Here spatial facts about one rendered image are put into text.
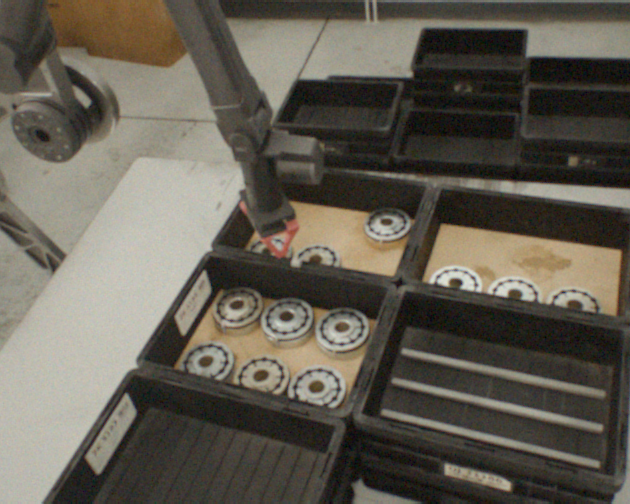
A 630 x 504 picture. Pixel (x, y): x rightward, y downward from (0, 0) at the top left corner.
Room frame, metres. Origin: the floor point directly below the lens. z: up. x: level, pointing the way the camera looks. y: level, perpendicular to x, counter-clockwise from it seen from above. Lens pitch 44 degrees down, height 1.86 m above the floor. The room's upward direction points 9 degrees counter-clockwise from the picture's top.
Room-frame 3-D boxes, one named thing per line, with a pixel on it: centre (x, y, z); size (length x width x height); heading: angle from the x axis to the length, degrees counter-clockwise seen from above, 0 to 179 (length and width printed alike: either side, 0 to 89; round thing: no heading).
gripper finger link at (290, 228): (0.86, 0.06, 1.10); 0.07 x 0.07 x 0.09; 18
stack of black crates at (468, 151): (1.90, -0.54, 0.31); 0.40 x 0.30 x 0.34; 69
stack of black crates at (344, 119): (2.04, -0.16, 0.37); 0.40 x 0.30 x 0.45; 69
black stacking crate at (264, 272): (0.82, 0.10, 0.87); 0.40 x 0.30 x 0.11; 64
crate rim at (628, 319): (0.91, -0.39, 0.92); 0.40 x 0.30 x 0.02; 64
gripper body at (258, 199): (0.88, 0.07, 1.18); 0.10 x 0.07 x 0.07; 18
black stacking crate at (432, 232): (0.91, -0.39, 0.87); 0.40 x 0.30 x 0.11; 64
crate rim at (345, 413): (0.82, 0.10, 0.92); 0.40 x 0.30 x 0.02; 64
